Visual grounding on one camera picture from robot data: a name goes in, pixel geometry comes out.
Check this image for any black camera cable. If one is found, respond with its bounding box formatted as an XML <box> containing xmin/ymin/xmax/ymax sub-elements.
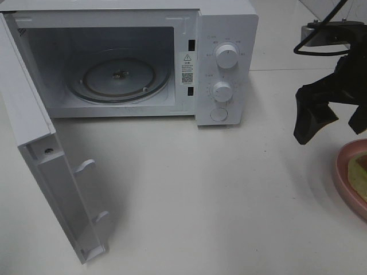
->
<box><xmin>292</xmin><ymin>0</ymin><xmax>352</xmax><ymax>58</ymax></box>

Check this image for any white round door button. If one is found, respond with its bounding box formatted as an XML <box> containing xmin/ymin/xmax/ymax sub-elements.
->
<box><xmin>210</xmin><ymin>108</ymin><xmax>228</xmax><ymax>122</ymax></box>

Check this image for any white microwave oven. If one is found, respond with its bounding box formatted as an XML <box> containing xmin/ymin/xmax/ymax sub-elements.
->
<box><xmin>1</xmin><ymin>1</ymin><xmax>259</xmax><ymax>126</ymax></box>

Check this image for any pink round plate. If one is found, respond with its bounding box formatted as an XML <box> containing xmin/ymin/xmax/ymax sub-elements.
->
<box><xmin>333</xmin><ymin>139</ymin><xmax>366</xmax><ymax>221</ymax></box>

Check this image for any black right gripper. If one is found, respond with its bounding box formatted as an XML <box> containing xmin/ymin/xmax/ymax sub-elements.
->
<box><xmin>294</xmin><ymin>53</ymin><xmax>366</xmax><ymax>145</ymax></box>

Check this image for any white warning label sticker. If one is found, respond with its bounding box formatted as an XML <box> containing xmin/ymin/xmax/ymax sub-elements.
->
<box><xmin>178</xmin><ymin>51</ymin><xmax>197</xmax><ymax>85</ymax></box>

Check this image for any white upper power knob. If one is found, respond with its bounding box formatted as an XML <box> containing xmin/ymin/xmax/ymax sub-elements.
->
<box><xmin>214</xmin><ymin>42</ymin><xmax>240</xmax><ymax>69</ymax></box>

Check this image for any white microwave door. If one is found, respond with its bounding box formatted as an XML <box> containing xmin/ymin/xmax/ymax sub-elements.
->
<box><xmin>1</xmin><ymin>13</ymin><xmax>110</xmax><ymax>264</ymax></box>

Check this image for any glass microwave turntable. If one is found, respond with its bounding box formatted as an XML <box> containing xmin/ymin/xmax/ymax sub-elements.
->
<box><xmin>65</xmin><ymin>48</ymin><xmax>174</xmax><ymax>104</ymax></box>

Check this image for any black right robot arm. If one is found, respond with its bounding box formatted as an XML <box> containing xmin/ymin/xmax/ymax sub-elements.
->
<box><xmin>294</xmin><ymin>21</ymin><xmax>366</xmax><ymax>144</ymax></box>

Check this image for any white bread sandwich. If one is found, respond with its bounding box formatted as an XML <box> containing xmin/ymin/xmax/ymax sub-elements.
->
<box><xmin>348</xmin><ymin>152</ymin><xmax>366</xmax><ymax>201</ymax></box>

